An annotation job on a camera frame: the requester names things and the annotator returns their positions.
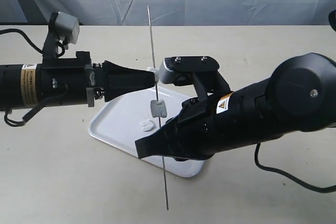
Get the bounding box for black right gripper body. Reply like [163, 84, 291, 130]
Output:
[165, 91, 236, 161]

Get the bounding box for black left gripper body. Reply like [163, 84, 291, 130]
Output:
[37, 51, 104, 107]

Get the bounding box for white foam piece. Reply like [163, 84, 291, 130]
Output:
[150, 100, 167, 118]
[140, 119, 155, 132]
[146, 67, 160, 83]

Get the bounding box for thin metal skewer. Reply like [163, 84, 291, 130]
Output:
[147, 5, 169, 211]

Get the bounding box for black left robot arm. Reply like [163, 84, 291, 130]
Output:
[1, 51, 155, 111]

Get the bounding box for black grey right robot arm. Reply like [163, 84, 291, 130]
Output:
[135, 52, 335, 162]

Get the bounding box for white rectangular plastic tray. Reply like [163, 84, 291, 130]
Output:
[88, 87, 205, 178]

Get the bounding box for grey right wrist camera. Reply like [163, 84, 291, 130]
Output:
[158, 56, 232, 101]

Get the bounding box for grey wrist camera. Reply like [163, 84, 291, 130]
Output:
[158, 56, 232, 101]
[42, 12, 80, 60]

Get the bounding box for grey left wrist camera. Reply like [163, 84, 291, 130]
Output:
[42, 12, 80, 60]

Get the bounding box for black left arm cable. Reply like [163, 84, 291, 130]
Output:
[0, 27, 66, 128]

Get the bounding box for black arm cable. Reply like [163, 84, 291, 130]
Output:
[254, 142, 336, 194]
[0, 27, 66, 128]

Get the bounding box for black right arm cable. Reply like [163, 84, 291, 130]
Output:
[254, 142, 336, 194]

